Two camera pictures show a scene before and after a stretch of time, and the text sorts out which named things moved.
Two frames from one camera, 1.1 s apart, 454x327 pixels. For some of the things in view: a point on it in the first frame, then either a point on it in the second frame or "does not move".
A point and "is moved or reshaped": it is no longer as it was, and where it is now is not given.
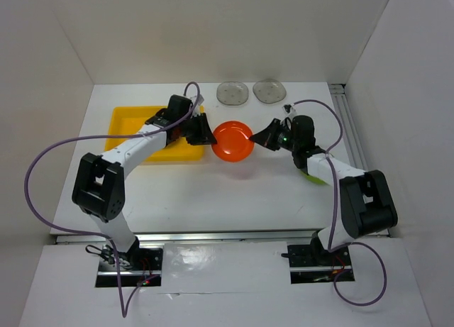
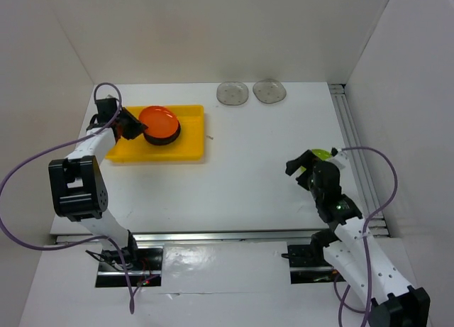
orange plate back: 233,144 is moved or reshaped
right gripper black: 267,137 to 306,159
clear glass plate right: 269,91 does not move
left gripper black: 205,135 to 136,125
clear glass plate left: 233,93 does not move
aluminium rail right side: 350,135 does not move
